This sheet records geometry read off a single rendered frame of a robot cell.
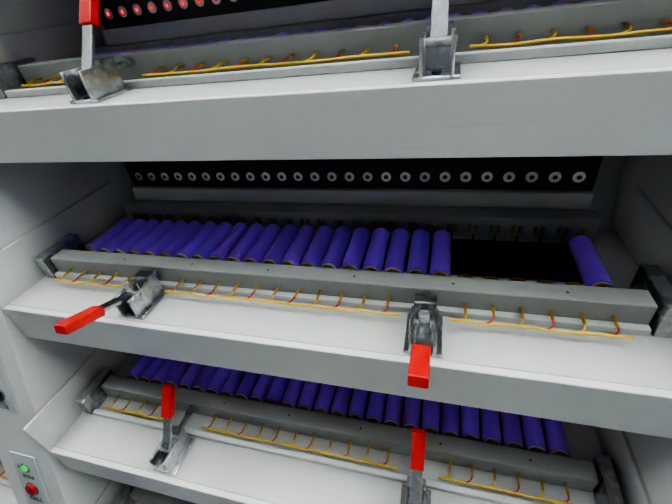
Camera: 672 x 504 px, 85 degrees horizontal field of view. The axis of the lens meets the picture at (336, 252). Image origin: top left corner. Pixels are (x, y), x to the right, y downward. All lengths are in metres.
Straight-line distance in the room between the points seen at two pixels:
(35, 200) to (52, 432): 0.27
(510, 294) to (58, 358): 0.50
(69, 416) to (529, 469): 0.53
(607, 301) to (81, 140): 0.42
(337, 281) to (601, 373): 0.20
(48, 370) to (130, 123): 0.34
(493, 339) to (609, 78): 0.18
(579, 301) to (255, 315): 0.26
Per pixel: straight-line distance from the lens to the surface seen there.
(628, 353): 0.33
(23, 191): 0.52
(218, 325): 0.35
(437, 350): 0.29
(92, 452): 0.57
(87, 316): 0.36
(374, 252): 0.35
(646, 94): 0.26
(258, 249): 0.39
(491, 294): 0.31
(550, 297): 0.32
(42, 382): 0.57
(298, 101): 0.26
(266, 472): 0.46
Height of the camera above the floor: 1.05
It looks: 17 degrees down
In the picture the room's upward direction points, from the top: 2 degrees counter-clockwise
